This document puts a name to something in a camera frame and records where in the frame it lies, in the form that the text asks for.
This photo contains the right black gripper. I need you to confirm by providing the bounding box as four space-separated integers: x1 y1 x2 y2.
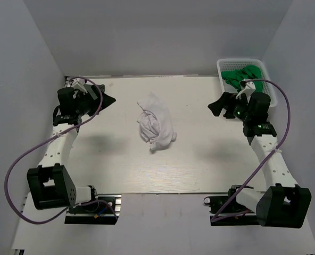
207 92 252 123

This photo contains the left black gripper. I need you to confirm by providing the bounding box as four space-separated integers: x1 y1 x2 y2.
75 85 116 117

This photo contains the white t shirt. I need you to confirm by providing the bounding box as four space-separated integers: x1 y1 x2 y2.
137 92 177 152

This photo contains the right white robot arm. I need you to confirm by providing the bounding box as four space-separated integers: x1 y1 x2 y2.
208 92 312 228

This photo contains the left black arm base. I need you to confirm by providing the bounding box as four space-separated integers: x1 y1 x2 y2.
64 194 122 225

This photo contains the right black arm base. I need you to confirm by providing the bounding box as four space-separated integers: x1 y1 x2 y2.
203 195 259 226

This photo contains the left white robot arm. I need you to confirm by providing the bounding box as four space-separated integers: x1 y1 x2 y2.
27 84 116 212

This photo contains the folded dark green t shirt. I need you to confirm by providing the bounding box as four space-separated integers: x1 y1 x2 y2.
84 83 105 100

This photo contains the white plastic basket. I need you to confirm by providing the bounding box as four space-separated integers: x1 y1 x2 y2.
217 58 278 108

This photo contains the crumpled green t shirt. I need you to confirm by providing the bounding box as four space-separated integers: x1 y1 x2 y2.
221 65 262 92

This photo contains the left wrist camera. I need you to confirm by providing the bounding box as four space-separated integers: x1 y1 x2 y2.
71 78 87 94

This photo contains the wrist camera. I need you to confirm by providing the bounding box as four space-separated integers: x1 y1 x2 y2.
71 78 87 94
236 79 256 99

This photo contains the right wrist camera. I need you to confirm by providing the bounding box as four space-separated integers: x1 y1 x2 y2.
236 79 256 99

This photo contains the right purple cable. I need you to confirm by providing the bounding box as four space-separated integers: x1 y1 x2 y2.
211 78 292 223

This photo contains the purple cable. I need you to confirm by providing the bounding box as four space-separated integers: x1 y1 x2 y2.
211 78 292 223
4 76 118 224

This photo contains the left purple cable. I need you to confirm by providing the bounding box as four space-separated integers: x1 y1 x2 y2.
4 76 118 224

